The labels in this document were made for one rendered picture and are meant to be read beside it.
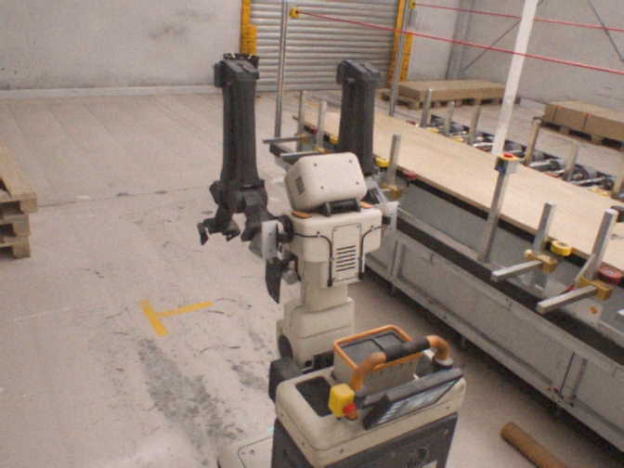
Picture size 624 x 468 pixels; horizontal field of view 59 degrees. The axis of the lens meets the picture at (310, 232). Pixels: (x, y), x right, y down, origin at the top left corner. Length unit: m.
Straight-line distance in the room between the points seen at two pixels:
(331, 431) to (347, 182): 0.70
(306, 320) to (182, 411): 1.13
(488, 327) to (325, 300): 1.59
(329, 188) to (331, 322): 0.47
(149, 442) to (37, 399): 0.60
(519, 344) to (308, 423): 1.77
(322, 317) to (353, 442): 0.43
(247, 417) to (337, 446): 1.21
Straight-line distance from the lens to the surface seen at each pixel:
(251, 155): 1.66
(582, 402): 3.00
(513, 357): 3.15
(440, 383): 1.53
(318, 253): 1.61
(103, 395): 2.90
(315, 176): 1.61
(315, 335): 1.84
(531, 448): 2.80
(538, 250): 2.57
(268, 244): 1.60
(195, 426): 2.69
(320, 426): 1.53
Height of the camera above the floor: 1.86
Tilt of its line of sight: 25 degrees down
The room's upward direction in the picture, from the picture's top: 5 degrees clockwise
